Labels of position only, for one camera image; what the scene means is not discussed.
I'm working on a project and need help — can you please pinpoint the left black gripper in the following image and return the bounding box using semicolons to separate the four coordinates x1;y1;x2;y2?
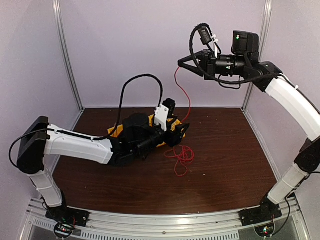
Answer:
134;117;190;156

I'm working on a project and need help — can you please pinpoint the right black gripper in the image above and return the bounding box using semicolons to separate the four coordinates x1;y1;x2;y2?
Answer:
178;48;249;80

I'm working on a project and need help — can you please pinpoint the yellow three-compartment bin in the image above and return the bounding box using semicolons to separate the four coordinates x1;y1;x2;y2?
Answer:
107;112;183;150

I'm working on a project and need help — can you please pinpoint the red cable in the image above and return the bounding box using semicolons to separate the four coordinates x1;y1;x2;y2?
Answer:
163;66;195;177

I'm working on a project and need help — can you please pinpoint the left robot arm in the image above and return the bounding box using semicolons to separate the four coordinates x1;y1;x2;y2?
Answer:
8;113;190;222

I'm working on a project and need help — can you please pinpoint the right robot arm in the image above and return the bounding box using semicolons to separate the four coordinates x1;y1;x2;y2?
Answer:
178;24;320;221

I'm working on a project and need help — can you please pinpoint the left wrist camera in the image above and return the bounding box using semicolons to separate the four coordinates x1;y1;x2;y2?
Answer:
152;98;176;132

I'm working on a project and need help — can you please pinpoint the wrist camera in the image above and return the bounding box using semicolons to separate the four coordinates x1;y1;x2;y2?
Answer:
197;26;221;58
152;98;176;132

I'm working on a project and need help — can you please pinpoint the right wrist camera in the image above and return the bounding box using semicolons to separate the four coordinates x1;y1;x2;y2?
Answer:
197;26;221;58

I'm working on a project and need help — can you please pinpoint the right camera black cable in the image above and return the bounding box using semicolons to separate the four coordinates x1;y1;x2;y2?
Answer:
188;22;281;90

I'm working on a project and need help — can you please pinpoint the camera black cable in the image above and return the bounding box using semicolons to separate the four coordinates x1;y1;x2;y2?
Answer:
94;73;165;141
188;22;281;90

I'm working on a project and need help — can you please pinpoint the left camera black cable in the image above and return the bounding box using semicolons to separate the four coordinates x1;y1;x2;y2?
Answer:
94;73;165;141

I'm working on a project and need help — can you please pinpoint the right aluminium frame post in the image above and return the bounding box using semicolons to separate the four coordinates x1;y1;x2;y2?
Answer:
242;0;273;111

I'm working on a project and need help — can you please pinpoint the aluminium frame post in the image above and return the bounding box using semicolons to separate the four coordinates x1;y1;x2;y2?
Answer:
242;0;273;111
52;0;84;112

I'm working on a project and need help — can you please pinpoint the front aluminium rail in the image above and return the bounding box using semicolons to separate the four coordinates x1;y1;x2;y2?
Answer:
18;197;311;240

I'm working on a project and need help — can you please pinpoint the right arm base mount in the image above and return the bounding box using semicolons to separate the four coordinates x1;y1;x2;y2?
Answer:
238;206;282;238

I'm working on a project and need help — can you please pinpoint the left aluminium frame post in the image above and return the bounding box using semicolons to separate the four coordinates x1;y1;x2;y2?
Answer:
52;0;84;112

